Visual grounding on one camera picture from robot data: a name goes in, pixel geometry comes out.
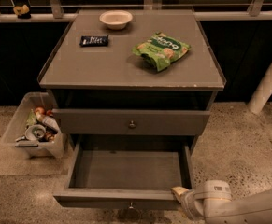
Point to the green chip bag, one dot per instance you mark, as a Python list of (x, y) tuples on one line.
[(161, 50)]

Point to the clear plastic bin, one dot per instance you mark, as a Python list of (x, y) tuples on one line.
[(14, 134)]

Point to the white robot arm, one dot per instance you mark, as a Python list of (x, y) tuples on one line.
[(213, 203)]

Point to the red apple in bin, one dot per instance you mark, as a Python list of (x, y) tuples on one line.
[(40, 110)]

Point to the grey drawer cabinet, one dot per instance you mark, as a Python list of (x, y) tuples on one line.
[(112, 77)]

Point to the dark blue snack bar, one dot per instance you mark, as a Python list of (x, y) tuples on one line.
[(94, 41)]

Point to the grey top drawer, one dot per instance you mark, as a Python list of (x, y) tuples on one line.
[(131, 122)]

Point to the white slanted pillar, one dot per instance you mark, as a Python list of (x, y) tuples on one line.
[(262, 93)]

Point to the yellow black toy figure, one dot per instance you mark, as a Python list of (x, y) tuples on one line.
[(22, 12)]

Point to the white paper bowl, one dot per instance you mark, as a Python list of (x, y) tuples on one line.
[(116, 19)]

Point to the grey drawer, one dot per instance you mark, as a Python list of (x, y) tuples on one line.
[(131, 122), (121, 171)]

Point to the plastic bottle in bin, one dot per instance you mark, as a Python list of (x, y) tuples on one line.
[(47, 121)]

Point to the crushed metal can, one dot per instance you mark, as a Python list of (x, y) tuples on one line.
[(35, 132)]

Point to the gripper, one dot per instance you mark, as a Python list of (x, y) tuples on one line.
[(187, 200)]

